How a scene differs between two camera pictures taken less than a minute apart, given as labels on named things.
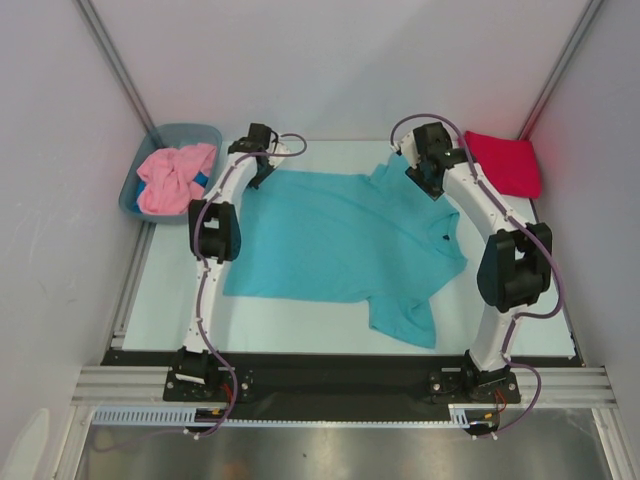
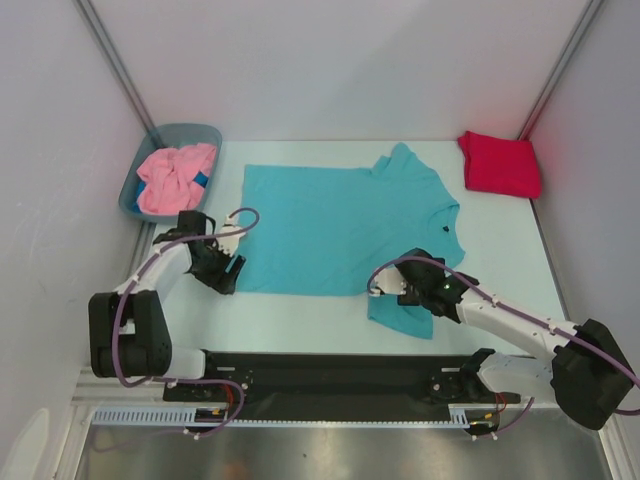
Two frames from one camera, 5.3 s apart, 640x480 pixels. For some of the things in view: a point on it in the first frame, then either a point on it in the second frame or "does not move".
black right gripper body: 426,181 -> 410,293
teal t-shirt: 383,241 does not move
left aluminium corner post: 110,56 does not move
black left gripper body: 262,174 -> 210,269
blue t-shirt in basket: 200,178 does not move
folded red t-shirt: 511,163 does not move
